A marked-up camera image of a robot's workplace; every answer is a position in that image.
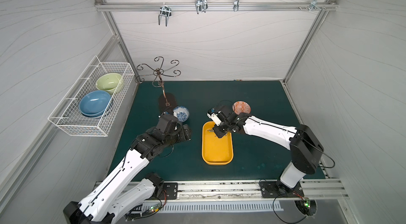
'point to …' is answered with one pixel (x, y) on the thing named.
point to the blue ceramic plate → (93, 103)
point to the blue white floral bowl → (181, 113)
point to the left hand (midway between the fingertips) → (187, 132)
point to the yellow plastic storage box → (217, 151)
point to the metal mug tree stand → (158, 81)
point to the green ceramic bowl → (108, 82)
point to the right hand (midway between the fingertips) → (216, 126)
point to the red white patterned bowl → (241, 106)
